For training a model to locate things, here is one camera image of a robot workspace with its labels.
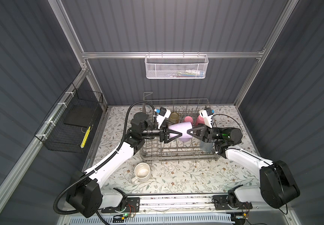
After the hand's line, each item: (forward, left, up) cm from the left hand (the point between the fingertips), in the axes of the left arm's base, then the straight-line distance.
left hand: (181, 131), depth 65 cm
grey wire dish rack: (+36, -6, -27) cm, 45 cm away
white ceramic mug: (-7, +22, -33) cm, 40 cm away
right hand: (-4, -3, +1) cm, 5 cm away
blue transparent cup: (+6, -20, -27) cm, 34 cm away
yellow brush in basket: (+3, +47, -6) cm, 48 cm away
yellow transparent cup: (+22, 0, -16) cm, 28 cm away
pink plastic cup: (+23, -10, -18) cm, 31 cm away
